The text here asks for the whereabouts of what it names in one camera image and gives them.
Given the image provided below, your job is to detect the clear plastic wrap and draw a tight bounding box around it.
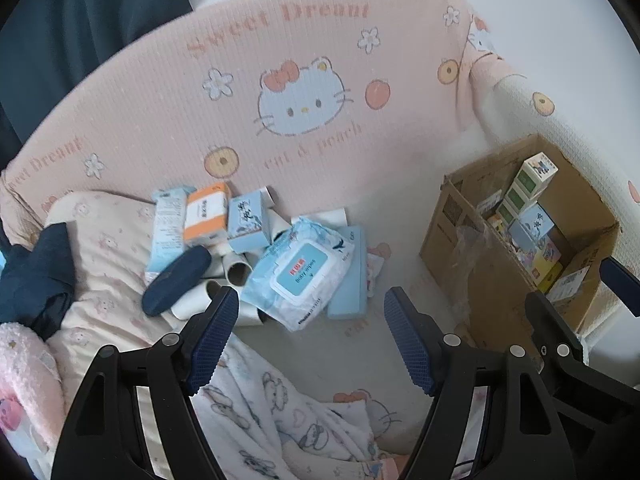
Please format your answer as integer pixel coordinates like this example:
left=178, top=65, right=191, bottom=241
left=450, top=225, right=496, bottom=281

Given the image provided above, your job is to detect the light blue tissue pack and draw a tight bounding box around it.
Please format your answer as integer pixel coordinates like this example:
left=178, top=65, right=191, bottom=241
left=145, top=186, right=197, bottom=281

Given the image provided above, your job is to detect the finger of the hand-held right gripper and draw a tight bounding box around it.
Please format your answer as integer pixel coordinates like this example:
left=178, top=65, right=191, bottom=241
left=525, top=290, right=589, bottom=396
left=600, top=257, right=640, bottom=318

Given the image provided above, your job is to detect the orange white tissue pack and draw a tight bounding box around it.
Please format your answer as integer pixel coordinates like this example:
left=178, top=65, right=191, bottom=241
left=182, top=182, right=233, bottom=248

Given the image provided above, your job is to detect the navy glasses case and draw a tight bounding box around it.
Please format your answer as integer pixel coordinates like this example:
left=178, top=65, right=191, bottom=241
left=141, top=246, right=212, bottom=317

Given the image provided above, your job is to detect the cardboard box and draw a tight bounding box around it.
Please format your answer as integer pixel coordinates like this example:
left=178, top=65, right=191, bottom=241
left=419, top=134, right=621, bottom=356

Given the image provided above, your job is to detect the pile of white paper tubes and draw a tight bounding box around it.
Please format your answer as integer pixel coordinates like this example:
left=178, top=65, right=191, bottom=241
left=170, top=187, right=351, bottom=328

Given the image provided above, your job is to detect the pink printed pillow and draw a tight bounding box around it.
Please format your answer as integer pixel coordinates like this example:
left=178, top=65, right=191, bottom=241
left=45, top=190, right=201, bottom=391

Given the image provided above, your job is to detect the colourful yellow box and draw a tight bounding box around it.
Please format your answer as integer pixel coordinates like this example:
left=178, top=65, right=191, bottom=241
left=515, top=230, right=573, bottom=286

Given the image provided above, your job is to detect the pink cat print bedsheet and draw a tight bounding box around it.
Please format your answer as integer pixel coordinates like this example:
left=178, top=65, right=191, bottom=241
left=0, top=0, right=640, bottom=461

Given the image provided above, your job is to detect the baby wipes pack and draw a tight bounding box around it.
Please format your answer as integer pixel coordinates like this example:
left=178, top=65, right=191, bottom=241
left=240, top=216, right=356, bottom=332

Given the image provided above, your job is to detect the green white box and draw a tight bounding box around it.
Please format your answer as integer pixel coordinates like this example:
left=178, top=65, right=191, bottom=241
left=502, top=185, right=538, bottom=221
left=515, top=152, right=560, bottom=196

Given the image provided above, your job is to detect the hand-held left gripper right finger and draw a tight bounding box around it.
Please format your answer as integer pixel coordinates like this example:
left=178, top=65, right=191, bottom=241
left=382, top=286, right=586, bottom=480

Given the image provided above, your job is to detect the light blue flat box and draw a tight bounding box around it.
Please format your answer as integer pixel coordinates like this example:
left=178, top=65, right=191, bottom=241
left=326, top=225, right=368, bottom=320

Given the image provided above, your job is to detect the pink fluffy plush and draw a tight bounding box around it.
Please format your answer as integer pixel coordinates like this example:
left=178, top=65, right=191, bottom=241
left=0, top=322, right=66, bottom=451

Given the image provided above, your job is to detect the dark teal curtain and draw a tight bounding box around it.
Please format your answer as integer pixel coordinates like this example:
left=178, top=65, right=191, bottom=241
left=0, top=0, right=196, bottom=146

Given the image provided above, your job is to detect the small printed packet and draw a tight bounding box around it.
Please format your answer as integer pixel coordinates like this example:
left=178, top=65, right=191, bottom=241
left=365, top=252, right=386, bottom=296

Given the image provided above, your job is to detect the blue patterned box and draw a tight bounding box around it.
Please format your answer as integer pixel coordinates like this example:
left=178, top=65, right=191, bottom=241
left=227, top=187, right=273, bottom=253
left=507, top=204, right=556, bottom=251

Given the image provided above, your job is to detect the dark blue cloth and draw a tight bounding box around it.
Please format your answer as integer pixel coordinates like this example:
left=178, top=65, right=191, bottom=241
left=0, top=222, right=76, bottom=326

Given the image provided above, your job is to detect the white cartoon print blanket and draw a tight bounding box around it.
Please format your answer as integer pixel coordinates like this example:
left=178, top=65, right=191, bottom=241
left=190, top=335, right=401, bottom=480

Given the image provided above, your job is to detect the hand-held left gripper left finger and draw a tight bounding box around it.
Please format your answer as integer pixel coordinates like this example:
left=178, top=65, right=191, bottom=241
left=50, top=285, right=241, bottom=480

